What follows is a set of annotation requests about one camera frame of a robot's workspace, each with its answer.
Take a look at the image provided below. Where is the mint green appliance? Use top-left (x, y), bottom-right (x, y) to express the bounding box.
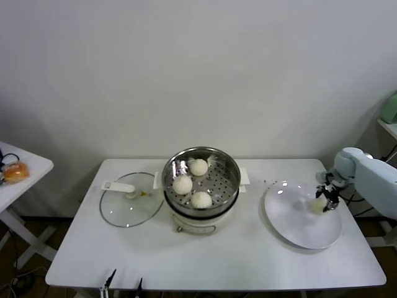
top-left (380, 89), bottom-right (397, 124)

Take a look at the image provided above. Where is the white steamed baozi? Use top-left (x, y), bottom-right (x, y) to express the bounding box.
top-left (310, 197), bottom-right (329, 215)
top-left (189, 158), bottom-right (208, 177)
top-left (172, 176), bottom-right (194, 196)
top-left (190, 191), bottom-right (213, 209)

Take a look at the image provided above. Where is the white shelf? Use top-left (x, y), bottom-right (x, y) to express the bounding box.
top-left (376, 119), bottom-right (397, 162)

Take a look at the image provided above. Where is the black power adapter cable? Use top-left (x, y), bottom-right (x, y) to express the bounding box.
top-left (345, 145), bottom-right (394, 217)

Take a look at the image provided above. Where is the thin black looped cable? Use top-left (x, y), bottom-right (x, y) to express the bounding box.
top-left (0, 148), bottom-right (21, 170)

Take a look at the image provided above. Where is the stainless steel steamer basket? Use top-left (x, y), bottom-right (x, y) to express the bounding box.
top-left (161, 147), bottom-right (241, 218)

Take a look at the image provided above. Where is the white side table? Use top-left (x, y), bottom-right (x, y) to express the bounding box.
top-left (0, 142), bottom-right (54, 271)

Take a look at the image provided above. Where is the orange bun in plastic bag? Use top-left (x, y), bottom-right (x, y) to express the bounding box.
top-left (2, 163), bottom-right (30, 186)

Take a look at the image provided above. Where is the white round plate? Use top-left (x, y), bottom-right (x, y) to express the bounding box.
top-left (263, 180), bottom-right (344, 250)

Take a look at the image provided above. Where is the white electric cooker pot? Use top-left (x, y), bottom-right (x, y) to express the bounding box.
top-left (153, 167), bottom-right (250, 236)

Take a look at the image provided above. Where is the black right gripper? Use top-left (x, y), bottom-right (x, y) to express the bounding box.
top-left (315, 178), bottom-right (341, 214)

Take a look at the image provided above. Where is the glass lid white handle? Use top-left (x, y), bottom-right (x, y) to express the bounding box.
top-left (99, 173), bottom-right (164, 230)

